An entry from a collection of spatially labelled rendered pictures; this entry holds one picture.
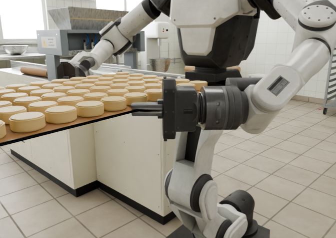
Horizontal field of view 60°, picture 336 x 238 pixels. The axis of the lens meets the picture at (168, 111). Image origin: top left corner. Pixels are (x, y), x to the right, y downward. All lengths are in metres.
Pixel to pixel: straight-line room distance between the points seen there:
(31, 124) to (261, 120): 0.41
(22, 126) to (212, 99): 0.32
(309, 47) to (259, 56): 5.39
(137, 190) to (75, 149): 0.52
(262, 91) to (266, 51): 5.45
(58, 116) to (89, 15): 1.67
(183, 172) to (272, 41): 5.04
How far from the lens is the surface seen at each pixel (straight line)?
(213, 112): 0.54
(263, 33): 6.05
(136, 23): 1.26
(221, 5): 0.97
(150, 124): 1.68
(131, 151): 1.88
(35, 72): 2.46
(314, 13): 0.76
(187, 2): 1.04
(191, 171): 1.07
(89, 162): 2.23
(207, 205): 1.10
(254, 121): 0.59
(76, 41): 2.12
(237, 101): 0.56
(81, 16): 2.11
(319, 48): 0.71
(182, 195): 1.10
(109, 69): 2.40
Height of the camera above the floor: 1.14
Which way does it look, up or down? 15 degrees down
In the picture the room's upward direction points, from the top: straight up
